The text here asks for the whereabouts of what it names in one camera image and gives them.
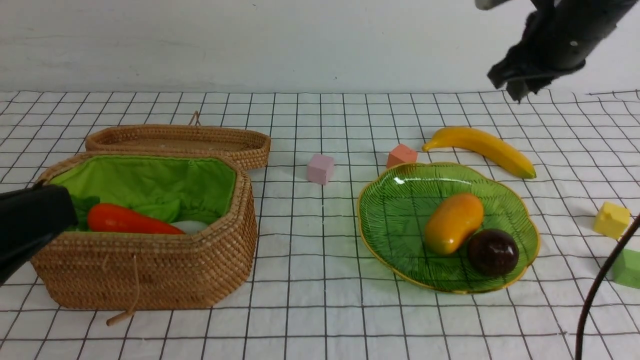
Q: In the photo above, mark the dark purple toy mangosteen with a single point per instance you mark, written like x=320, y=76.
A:
x=492, y=252

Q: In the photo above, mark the green foam cube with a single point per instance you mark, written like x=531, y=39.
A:
x=626, y=269

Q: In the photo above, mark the green glass leaf plate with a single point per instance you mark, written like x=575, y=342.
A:
x=393, y=211

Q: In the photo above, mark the woven rattan basket lid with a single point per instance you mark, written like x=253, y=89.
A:
x=249, y=149

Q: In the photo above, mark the orange toy carrot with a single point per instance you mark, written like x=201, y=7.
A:
x=94, y=215

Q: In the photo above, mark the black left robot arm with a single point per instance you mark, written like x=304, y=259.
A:
x=30, y=219

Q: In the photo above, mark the white black grid tablecloth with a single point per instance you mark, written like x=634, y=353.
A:
x=316, y=293

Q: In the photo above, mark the orange foam cube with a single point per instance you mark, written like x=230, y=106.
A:
x=401, y=154

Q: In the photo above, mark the white toy radish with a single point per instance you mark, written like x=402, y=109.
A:
x=190, y=227

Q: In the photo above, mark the green toy cucumber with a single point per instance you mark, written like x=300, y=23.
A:
x=167, y=211

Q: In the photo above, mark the yellow foam cube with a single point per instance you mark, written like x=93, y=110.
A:
x=612, y=220

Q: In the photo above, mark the yellow toy banana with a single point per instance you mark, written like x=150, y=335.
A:
x=483, y=143

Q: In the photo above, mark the woven rattan basket green lining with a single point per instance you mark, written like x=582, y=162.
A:
x=82, y=269

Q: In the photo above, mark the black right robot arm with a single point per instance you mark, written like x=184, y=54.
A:
x=557, y=38

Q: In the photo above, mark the orange yellow toy mango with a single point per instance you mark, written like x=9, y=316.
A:
x=453, y=222

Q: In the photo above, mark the pink foam cube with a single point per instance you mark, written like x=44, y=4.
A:
x=320, y=169

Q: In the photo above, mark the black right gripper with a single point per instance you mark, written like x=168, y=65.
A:
x=521, y=73

